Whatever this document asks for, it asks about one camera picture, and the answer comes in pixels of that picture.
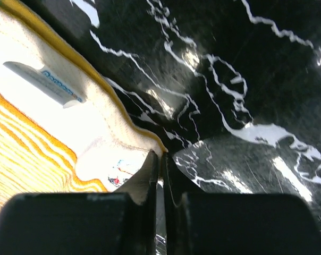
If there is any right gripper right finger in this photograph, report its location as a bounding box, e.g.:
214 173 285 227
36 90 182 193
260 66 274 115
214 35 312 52
160 154 321 254

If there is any orange striped towel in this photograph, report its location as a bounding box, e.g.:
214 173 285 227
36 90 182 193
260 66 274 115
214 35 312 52
0 1 166 210

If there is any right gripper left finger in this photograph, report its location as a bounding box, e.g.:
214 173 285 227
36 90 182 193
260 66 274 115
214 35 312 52
0 151 158 254

